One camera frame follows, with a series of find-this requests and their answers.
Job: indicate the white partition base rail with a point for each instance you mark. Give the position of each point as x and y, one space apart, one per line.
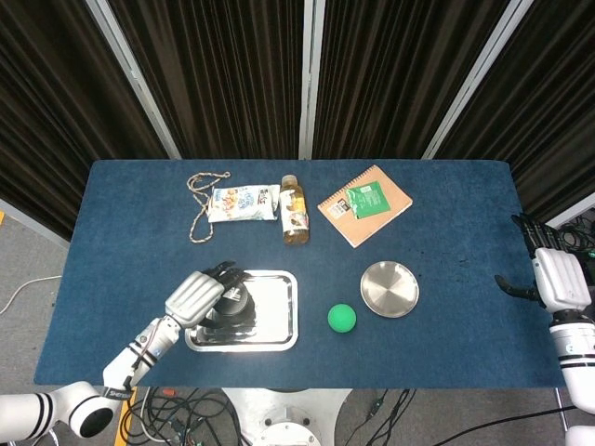
572 213
28 218

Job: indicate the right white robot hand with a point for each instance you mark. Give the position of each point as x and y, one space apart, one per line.
560 279

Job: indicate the white snack bag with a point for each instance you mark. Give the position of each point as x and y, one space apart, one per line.
241 204

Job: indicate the white partition post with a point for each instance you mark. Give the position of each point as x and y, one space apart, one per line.
135 79
474 79
309 79

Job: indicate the amber tea bottle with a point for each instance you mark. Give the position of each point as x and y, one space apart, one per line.
295 209

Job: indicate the black cylindrical can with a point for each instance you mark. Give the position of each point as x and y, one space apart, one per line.
237 306

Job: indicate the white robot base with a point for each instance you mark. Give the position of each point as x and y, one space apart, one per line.
283 418

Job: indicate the rectangular steel tray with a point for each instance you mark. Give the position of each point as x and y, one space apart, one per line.
276 304

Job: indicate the dark pleated curtain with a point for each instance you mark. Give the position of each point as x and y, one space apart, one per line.
548 116
218 79
395 79
56 116

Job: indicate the round steel plate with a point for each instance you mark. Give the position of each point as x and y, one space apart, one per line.
389 289

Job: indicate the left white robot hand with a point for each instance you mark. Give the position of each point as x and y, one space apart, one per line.
193 297

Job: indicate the blue table cloth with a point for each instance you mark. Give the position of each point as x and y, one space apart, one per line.
139 279

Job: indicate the kraft spiral notebook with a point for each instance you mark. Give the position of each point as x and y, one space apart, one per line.
372 227

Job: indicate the green sachet packet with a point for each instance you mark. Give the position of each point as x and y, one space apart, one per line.
369 200

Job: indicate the green ball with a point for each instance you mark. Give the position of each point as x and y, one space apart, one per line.
342 318

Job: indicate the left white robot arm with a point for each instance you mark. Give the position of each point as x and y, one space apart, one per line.
125 360

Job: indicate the orange plastic object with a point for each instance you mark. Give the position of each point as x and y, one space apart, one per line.
166 393

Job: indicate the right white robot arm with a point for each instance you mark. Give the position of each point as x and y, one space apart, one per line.
574 353

